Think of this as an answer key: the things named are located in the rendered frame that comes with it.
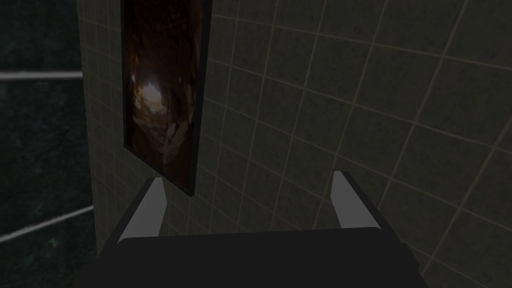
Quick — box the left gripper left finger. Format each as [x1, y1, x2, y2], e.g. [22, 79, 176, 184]
[107, 176, 168, 245]

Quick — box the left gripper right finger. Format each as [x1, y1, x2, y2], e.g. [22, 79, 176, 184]
[330, 170, 390, 231]

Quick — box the dark framed brown wall picture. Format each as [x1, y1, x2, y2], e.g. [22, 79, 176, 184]
[119, 0, 214, 197]

